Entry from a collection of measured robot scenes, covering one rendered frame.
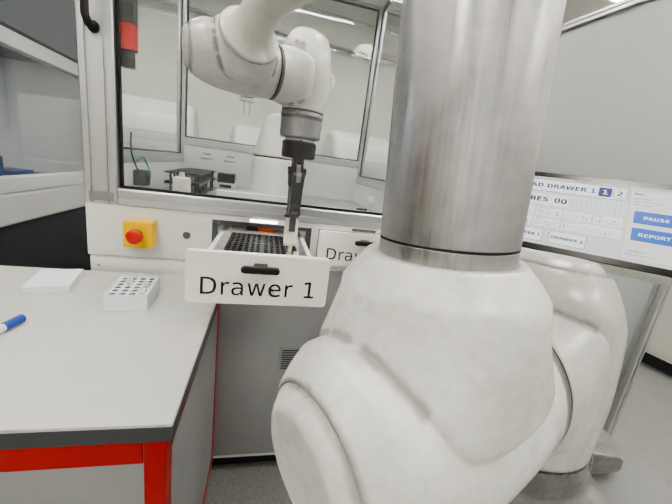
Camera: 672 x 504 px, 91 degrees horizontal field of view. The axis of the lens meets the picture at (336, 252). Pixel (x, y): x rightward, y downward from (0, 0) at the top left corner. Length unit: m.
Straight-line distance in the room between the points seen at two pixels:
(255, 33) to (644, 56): 1.84
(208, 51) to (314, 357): 0.55
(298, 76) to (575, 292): 0.58
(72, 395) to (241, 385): 0.70
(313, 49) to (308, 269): 0.43
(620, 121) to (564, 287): 1.78
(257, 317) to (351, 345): 0.90
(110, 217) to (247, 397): 0.71
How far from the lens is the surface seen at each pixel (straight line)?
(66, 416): 0.60
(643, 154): 2.02
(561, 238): 1.19
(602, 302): 0.40
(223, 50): 0.66
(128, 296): 0.84
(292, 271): 0.70
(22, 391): 0.67
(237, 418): 1.33
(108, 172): 1.09
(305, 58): 0.74
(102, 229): 1.11
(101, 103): 1.08
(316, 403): 0.21
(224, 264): 0.70
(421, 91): 0.23
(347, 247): 1.04
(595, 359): 0.38
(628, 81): 2.17
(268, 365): 1.20
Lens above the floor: 1.12
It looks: 14 degrees down
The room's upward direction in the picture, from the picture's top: 8 degrees clockwise
